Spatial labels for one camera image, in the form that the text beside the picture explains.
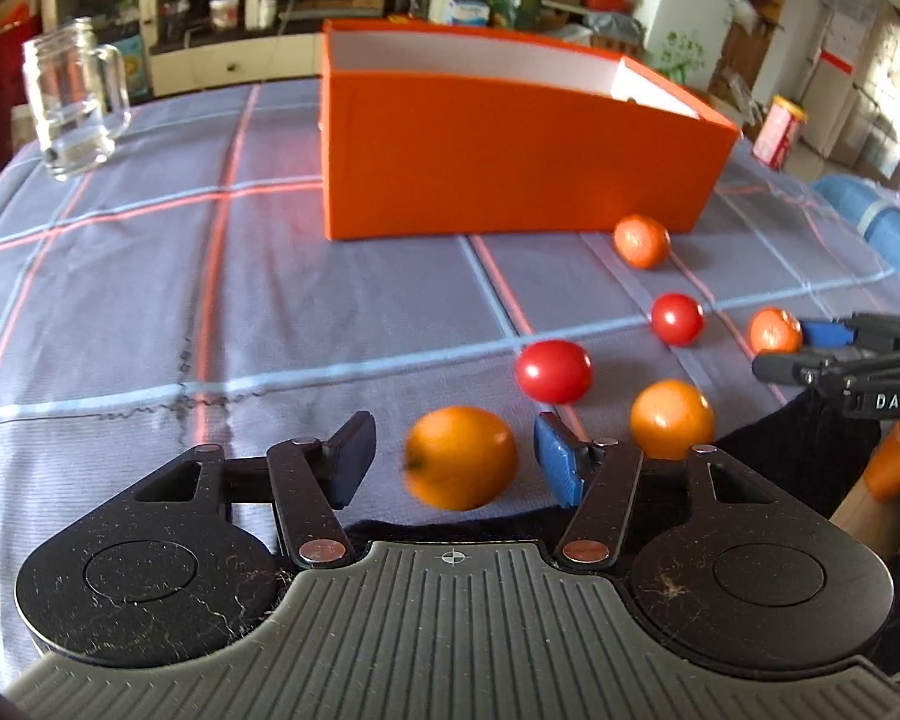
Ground round orange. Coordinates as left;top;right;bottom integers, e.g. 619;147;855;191
630;379;717;462

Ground large orange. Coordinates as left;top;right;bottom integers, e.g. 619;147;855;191
403;405;520;512

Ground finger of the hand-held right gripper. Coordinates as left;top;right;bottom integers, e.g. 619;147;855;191
799;313;900;350
751;349;882;391

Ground blue plaid tablecloth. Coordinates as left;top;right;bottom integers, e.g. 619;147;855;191
0;79;900;691

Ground red can with yellow lid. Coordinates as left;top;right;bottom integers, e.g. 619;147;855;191
754;95;809;170

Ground white glass door cabinet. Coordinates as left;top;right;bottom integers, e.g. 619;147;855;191
41;0;158;98

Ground white chest freezer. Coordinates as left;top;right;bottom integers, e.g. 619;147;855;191
600;0;736;87

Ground large red tomato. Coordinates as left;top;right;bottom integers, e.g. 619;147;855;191
515;339;593;404

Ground small red tomato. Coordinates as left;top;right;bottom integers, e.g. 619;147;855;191
650;292;706;347

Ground white refrigerator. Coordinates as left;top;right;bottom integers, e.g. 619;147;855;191
802;0;900;158

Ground glass mug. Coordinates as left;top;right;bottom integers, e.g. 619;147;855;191
21;17;132;182

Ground orange cardboard box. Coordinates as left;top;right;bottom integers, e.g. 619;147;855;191
319;19;742;241

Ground dark cloth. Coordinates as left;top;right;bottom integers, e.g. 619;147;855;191
341;388;900;691

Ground wooden cabinet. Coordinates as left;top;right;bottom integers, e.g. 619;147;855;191
694;0;803;91

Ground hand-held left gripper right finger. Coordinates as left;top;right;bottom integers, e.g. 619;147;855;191
532;411;777;567

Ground small tangerine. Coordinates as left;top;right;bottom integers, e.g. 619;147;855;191
748;307;803;353

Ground orange tomato near box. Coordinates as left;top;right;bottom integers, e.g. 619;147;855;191
613;214;672;269

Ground white TV cabinet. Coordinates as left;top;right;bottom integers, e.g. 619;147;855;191
150;0;511;98

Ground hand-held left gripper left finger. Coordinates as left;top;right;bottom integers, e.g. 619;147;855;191
131;411;380;567

